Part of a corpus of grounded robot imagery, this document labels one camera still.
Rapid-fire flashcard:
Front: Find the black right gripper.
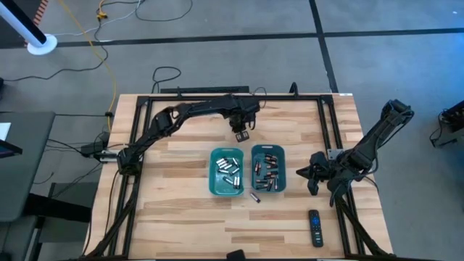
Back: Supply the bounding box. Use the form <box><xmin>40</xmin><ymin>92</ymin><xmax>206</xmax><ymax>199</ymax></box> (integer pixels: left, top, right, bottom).
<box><xmin>295</xmin><ymin>161</ymin><xmax>345</xmax><ymax>197</ymax></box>

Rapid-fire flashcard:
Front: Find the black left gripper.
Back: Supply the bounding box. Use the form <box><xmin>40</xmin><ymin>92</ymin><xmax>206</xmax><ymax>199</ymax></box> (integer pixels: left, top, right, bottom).
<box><xmin>226</xmin><ymin>94</ymin><xmax>261</xmax><ymax>144</ymax></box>

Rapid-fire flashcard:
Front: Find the dark teal plastic bin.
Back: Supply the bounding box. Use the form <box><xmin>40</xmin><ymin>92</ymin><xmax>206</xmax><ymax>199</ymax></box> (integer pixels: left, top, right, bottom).
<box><xmin>250</xmin><ymin>144</ymin><xmax>287</xmax><ymax>194</ymax></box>

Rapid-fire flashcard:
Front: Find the green plastic bin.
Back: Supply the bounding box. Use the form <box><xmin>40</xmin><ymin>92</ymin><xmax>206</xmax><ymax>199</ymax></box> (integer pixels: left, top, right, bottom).
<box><xmin>209</xmin><ymin>146</ymin><xmax>245</xmax><ymax>197</ymax></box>

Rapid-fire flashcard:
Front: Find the black remote control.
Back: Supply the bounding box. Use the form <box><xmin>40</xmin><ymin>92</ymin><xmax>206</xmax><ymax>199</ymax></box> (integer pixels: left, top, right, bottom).
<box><xmin>308</xmin><ymin>209</ymin><xmax>324</xmax><ymax>249</ymax></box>

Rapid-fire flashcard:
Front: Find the black power bar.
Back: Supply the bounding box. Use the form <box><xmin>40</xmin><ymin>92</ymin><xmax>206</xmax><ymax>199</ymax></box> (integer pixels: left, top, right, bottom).
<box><xmin>159</xmin><ymin>85</ymin><xmax>251</xmax><ymax>94</ymax></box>

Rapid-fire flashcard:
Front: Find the black rounded object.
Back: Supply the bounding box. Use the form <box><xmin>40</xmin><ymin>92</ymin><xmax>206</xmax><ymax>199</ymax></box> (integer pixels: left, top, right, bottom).
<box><xmin>226</xmin><ymin>249</ymin><xmax>247</xmax><ymax>261</ymax></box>

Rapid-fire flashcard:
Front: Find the black power adapter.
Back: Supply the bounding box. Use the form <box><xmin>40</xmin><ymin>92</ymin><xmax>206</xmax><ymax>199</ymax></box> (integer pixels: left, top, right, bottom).
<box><xmin>80</xmin><ymin>141</ymin><xmax>107</xmax><ymax>157</ymax></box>

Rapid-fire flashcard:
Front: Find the black equipment box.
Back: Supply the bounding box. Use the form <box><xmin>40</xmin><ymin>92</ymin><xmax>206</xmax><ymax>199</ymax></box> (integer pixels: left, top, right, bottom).
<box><xmin>427</xmin><ymin>100</ymin><xmax>464</xmax><ymax>149</ymax></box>

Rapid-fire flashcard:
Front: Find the black desk foot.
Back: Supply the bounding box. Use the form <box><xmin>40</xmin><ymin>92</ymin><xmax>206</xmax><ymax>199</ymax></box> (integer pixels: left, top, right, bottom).
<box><xmin>22</xmin><ymin>193</ymin><xmax>91</xmax><ymax>223</ymax></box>

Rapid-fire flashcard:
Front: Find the black desk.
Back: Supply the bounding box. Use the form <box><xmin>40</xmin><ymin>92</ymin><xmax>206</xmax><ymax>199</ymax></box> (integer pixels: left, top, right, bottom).
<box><xmin>0</xmin><ymin>110</ymin><xmax>56</xmax><ymax>223</ymax></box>

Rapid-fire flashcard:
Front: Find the white pole stand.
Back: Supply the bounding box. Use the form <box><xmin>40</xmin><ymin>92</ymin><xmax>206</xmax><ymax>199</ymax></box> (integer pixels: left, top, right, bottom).
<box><xmin>0</xmin><ymin>0</ymin><xmax>59</xmax><ymax>56</ymax></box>

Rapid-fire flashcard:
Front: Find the dark tablet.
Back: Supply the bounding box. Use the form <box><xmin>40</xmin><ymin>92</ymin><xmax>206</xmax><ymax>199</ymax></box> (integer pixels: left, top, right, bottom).
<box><xmin>0</xmin><ymin>138</ymin><xmax>24</xmax><ymax>159</ymax></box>

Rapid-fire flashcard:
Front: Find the orange striped mat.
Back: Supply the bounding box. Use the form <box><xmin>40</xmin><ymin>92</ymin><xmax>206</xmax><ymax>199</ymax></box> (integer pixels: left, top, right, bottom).
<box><xmin>34</xmin><ymin>0</ymin><xmax>51</xmax><ymax>26</ymax></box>

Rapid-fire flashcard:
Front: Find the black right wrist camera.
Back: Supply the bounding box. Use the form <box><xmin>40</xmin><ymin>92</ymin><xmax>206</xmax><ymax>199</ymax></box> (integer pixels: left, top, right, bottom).
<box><xmin>310</xmin><ymin>151</ymin><xmax>328</xmax><ymax>167</ymax></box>

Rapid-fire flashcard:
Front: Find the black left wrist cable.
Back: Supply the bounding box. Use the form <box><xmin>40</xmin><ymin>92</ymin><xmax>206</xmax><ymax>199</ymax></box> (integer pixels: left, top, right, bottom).
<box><xmin>252</xmin><ymin>86</ymin><xmax>268</xmax><ymax>110</ymax></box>

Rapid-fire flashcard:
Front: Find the black aluminium table frame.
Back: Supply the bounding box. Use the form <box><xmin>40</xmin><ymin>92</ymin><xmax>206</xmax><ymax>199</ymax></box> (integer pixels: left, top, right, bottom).
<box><xmin>86</xmin><ymin>92</ymin><xmax>394</xmax><ymax>260</ymax></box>

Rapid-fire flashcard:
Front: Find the black looped cable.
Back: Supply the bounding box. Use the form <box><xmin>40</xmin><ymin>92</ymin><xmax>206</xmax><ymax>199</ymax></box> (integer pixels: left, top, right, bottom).
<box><xmin>151</xmin><ymin>65</ymin><xmax>183</xmax><ymax>94</ymax></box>

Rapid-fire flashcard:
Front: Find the long yellow cable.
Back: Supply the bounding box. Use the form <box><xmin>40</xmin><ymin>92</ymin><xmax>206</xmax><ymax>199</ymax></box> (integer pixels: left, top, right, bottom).
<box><xmin>59</xmin><ymin>0</ymin><xmax>119</xmax><ymax>132</ymax></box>

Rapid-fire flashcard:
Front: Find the black floor cable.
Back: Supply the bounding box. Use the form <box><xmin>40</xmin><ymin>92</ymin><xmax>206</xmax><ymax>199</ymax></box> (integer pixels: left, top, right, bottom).
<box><xmin>135</xmin><ymin>0</ymin><xmax>194</xmax><ymax>22</ymax></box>
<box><xmin>0</xmin><ymin>16</ymin><xmax>109</xmax><ymax>83</ymax></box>

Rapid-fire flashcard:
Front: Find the white floor cable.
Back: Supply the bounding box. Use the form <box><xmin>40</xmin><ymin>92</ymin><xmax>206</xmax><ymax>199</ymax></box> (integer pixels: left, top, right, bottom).
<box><xmin>54</xmin><ymin>0</ymin><xmax>143</xmax><ymax>37</ymax></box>

